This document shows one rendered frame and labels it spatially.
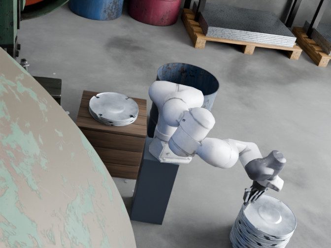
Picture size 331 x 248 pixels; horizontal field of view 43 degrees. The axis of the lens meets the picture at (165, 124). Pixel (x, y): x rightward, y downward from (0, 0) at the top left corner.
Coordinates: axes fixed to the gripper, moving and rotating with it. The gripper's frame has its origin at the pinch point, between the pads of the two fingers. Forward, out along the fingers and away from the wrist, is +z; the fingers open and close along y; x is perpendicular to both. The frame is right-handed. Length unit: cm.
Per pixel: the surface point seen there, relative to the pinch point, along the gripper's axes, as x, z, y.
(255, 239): 12.6, 15.1, -6.1
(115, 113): -73, 7, 50
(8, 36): -37, -70, 109
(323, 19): -297, 73, -300
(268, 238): 15.0, 10.5, -10.1
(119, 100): -87, 9, 44
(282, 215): 4.6, 8.7, -24.0
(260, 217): 3.8, 8.5, -10.6
